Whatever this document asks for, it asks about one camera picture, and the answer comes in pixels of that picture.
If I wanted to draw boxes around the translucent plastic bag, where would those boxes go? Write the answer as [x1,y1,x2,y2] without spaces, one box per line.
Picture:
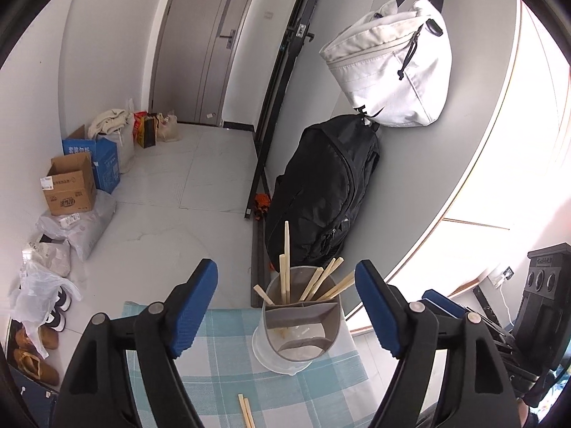
[156,113,182,143]

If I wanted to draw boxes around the black white shoes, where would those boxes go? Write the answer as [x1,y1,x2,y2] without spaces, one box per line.
[44,285,75,333]

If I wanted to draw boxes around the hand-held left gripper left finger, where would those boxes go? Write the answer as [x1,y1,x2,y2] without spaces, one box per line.
[51,259,219,428]

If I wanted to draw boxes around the brown shoe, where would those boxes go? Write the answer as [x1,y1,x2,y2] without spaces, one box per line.
[12,348,60,387]
[13,327,60,351]

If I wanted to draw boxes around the black backpack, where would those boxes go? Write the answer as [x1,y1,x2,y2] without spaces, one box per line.
[265,114,381,265]

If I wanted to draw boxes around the grey door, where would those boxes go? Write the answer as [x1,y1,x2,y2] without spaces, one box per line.
[148,0,265,128]

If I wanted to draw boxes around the person's right forearm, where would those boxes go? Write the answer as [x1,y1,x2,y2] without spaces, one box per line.
[517,363,571,428]

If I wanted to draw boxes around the white canvas bag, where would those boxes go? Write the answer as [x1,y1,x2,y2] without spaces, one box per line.
[319,0,453,128]

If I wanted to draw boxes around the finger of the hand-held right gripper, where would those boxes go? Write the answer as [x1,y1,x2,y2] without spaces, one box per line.
[421,289,515,354]

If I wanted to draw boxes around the white bin with beige cloth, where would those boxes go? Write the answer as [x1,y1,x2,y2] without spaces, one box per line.
[88,108,135,173]

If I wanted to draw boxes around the brown cardboard box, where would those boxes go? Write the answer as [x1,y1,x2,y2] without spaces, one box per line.
[44,152,97,217]

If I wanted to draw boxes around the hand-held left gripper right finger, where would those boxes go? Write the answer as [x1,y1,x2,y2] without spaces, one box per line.
[354,259,522,428]

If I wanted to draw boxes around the white plastic bag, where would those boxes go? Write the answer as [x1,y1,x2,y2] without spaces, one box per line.
[9,259,82,360]

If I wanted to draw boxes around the orange black gloves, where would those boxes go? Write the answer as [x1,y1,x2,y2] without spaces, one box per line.
[254,193,271,222]

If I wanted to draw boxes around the teal white checkered tablecloth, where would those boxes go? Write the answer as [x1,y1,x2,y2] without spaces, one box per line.
[122,301,372,428]

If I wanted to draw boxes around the clear divided chopstick holder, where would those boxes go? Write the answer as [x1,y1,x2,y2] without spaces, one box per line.
[252,266,345,376]

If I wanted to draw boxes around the yellow red paper bag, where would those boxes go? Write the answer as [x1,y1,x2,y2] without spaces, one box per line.
[134,111,157,149]

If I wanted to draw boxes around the clear bag with papers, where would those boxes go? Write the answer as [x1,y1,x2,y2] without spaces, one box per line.
[23,237,72,278]

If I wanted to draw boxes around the grey plastic mailer bag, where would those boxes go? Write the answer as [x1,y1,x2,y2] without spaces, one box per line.
[36,190,117,261]

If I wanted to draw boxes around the blue cardboard box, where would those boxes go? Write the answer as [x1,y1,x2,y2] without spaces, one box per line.
[62,125,121,194]

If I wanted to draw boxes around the white wall charger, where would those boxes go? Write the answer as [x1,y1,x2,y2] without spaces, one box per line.
[488,266,515,289]

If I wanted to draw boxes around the black metal rack frame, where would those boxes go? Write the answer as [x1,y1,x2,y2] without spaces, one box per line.
[243,0,332,222]

